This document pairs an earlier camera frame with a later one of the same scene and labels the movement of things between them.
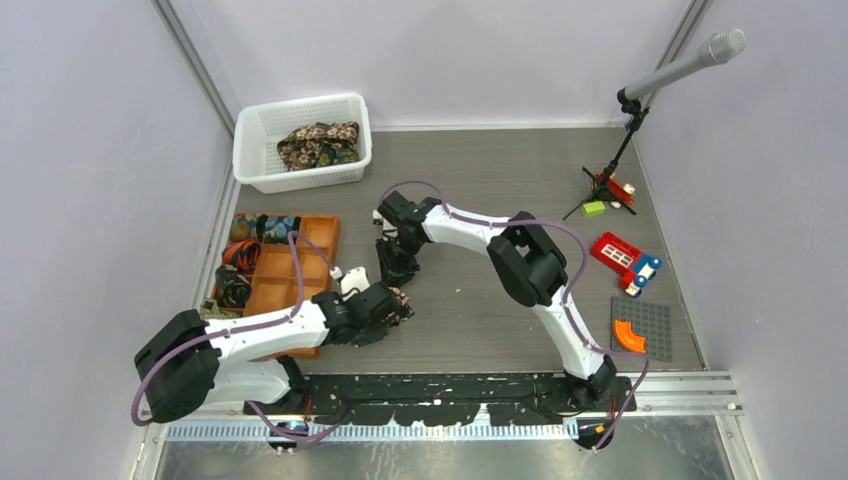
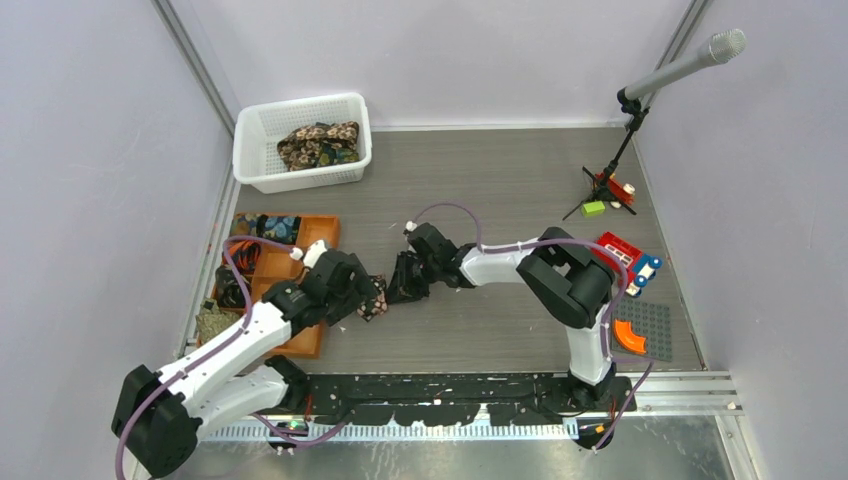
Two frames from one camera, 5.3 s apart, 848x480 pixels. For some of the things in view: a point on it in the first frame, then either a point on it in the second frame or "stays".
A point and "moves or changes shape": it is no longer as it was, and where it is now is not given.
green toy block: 592,209 stays
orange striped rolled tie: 244,255 stays
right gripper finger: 406,269 → 419,283
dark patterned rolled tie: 233,288 stays
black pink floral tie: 393,318 moves or changes shape
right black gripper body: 407,246 → 433,268
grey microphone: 722,47 stays
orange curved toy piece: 626,337 stays
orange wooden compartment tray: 273,289 stays
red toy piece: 624,193 stays
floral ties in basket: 319,145 stays
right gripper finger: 388,260 → 405,284
